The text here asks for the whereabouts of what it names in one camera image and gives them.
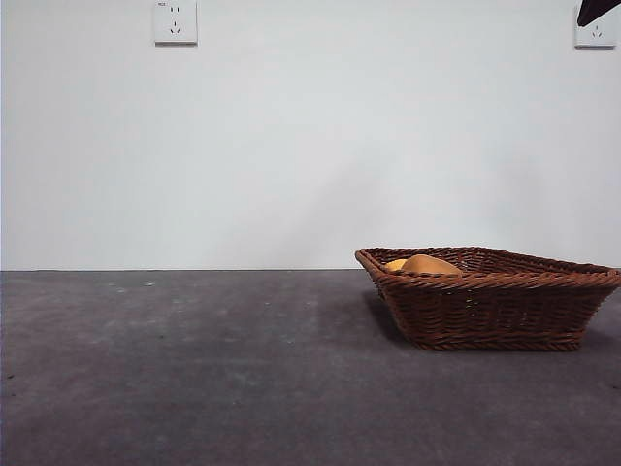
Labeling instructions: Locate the brown potato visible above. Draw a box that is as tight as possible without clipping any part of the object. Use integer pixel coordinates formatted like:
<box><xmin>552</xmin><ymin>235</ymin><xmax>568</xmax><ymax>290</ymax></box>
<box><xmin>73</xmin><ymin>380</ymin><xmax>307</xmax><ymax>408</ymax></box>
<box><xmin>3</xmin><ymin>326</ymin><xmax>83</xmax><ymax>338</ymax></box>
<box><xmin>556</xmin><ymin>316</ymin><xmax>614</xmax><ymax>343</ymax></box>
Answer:
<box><xmin>401</xmin><ymin>254</ymin><xmax>463</xmax><ymax>277</ymax></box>

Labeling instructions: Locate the white wall socket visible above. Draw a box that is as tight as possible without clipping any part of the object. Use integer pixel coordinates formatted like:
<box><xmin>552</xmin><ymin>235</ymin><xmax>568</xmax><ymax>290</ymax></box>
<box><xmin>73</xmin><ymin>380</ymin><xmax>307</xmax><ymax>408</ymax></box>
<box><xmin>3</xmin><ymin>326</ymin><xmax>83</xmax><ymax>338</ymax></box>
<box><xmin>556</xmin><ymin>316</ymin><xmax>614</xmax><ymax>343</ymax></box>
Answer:
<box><xmin>154</xmin><ymin>0</ymin><xmax>199</xmax><ymax>48</ymax></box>
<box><xmin>574</xmin><ymin>4</ymin><xmax>617</xmax><ymax>50</ymax></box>

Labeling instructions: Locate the brown wicker basket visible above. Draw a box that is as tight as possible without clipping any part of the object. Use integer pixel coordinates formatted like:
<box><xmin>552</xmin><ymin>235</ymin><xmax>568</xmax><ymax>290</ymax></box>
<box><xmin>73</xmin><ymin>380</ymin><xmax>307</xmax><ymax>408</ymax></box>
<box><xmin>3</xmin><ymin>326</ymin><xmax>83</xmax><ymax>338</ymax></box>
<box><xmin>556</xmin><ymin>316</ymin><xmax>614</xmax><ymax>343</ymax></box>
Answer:
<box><xmin>354</xmin><ymin>246</ymin><xmax>621</xmax><ymax>351</ymax></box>

